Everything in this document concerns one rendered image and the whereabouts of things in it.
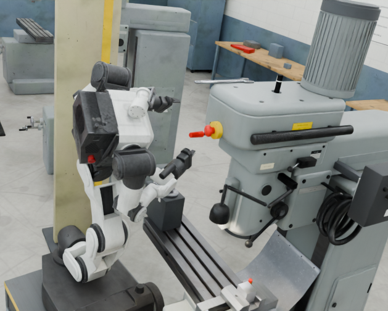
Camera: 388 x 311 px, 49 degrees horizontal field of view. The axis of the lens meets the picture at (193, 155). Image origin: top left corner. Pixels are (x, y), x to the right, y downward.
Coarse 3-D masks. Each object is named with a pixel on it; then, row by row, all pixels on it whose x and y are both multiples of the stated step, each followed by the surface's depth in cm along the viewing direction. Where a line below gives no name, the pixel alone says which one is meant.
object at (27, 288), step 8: (32, 272) 260; (40, 272) 261; (8, 280) 251; (16, 280) 252; (24, 280) 253; (32, 280) 254; (40, 280) 255; (136, 280) 267; (8, 288) 246; (16, 288) 247; (24, 288) 247; (32, 288) 248; (40, 288) 249; (8, 296) 252; (16, 296) 241; (24, 296) 242; (32, 296) 243; (40, 296) 244; (8, 304) 254; (16, 304) 236; (24, 304) 237; (32, 304) 238; (40, 304) 239
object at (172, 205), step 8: (176, 192) 225; (152, 200) 229; (160, 200) 221; (168, 200) 219; (176, 200) 221; (184, 200) 224; (152, 208) 230; (160, 208) 222; (168, 208) 220; (176, 208) 224; (152, 216) 231; (160, 216) 224; (168, 216) 223; (176, 216) 226; (160, 224) 225; (168, 224) 226; (176, 224) 229
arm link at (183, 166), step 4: (184, 148) 214; (184, 152) 214; (188, 152) 213; (176, 156) 213; (180, 156) 212; (184, 156) 212; (188, 156) 213; (172, 160) 210; (176, 160) 210; (180, 160) 210; (184, 160) 211; (188, 160) 215; (176, 164) 208; (180, 164) 209; (184, 164) 212; (188, 164) 217; (180, 168) 208; (184, 168) 210; (188, 168) 219
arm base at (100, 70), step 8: (96, 64) 179; (104, 64) 176; (96, 72) 178; (104, 72) 176; (128, 72) 186; (96, 80) 178; (128, 80) 186; (104, 88) 178; (112, 88) 180; (120, 88) 183; (128, 88) 186
